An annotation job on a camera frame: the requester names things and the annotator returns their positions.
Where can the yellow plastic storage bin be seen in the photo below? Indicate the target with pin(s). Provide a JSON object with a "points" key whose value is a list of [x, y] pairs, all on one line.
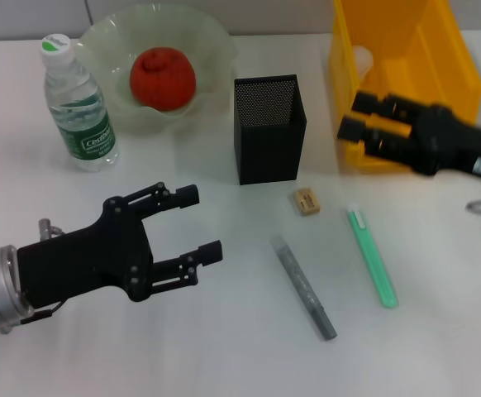
{"points": [[430, 62]]}

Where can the red tomato-like fruit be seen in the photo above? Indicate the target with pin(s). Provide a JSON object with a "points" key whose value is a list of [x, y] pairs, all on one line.
{"points": [[164, 78]]}

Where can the gray marker pen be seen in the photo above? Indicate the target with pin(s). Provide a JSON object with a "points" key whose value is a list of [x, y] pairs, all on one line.
{"points": [[302, 285]]}

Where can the beige eraser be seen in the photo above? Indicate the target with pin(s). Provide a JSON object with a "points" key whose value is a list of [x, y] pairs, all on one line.
{"points": [[306, 202]]}

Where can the black mesh pen holder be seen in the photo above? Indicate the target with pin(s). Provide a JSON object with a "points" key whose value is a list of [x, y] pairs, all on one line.
{"points": [[269, 157]]}

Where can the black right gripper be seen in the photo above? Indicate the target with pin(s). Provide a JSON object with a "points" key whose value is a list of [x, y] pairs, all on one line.
{"points": [[451, 140]]}

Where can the clear green-label water bottle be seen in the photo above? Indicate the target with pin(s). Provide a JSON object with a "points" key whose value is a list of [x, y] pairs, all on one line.
{"points": [[83, 124]]}

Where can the mint green pen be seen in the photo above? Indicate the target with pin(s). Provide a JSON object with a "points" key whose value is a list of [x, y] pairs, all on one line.
{"points": [[372, 260]]}

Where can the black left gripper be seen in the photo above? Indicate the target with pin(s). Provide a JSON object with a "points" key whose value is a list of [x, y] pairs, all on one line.
{"points": [[87, 260]]}

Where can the pale green glass fruit plate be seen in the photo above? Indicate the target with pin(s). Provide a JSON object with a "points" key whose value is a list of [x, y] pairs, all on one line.
{"points": [[211, 45]]}

